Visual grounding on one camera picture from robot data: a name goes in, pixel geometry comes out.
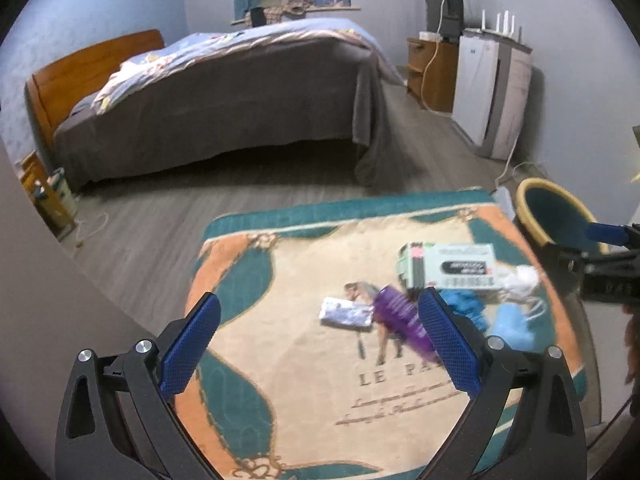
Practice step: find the white router with antennas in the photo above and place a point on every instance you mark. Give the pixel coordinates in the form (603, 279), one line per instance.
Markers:
(500, 29)

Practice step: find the teal knitted cloth piece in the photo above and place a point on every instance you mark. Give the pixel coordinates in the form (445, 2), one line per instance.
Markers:
(462, 307)

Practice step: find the black flat screen monitor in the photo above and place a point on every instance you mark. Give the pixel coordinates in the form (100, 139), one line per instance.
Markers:
(442, 7)

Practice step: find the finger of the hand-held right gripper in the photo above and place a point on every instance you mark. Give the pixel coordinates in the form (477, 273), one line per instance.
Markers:
(602, 232)
(575, 260)

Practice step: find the wooden nightstand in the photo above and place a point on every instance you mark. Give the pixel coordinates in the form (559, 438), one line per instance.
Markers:
(31, 170)

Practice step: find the printed teal and orange mat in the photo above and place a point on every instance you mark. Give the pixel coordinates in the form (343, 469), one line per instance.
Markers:
(300, 375)

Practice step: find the light blue face mask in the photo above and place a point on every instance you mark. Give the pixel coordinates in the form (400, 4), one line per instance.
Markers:
(512, 327)

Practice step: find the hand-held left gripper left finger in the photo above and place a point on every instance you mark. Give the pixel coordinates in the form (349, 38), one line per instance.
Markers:
(190, 342)

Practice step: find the bed with grey cover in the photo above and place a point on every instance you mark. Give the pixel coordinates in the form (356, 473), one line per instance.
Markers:
(235, 110)

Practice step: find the wooden window sill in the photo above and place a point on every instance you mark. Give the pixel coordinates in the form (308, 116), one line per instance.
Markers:
(340, 9)

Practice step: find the blue floral quilt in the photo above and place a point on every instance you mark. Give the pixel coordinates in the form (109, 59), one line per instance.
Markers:
(235, 45)

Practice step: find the small black container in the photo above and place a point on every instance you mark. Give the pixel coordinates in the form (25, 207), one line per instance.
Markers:
(256, 16)

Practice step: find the wooden bed headboard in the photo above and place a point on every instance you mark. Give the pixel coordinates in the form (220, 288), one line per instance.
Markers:
(85, 70)

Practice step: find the white power adapter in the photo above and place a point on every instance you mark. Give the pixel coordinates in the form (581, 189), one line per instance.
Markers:
(502, 199)

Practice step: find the silver foil wrapper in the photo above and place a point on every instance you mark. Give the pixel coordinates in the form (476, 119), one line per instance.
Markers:
(346, 312)

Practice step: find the yellow-rimmed teal waste bin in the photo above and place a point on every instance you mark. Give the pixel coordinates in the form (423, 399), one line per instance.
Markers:
(555, 215)

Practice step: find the purple wrapper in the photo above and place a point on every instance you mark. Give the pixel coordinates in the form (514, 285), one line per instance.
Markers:
(402, 320)

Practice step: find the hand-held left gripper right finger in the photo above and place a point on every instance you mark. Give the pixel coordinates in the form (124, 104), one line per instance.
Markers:
(447, 342)

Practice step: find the white air purifier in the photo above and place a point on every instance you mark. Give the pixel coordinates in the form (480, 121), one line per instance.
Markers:
(480, 92)

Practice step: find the small white box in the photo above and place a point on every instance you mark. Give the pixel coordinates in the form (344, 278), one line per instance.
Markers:
(429, 36)

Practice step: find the wooden cabinet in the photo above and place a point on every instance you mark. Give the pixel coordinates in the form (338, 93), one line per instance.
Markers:
(442, 77)

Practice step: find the green and white box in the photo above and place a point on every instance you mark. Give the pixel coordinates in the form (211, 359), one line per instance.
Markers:
(450, 265)

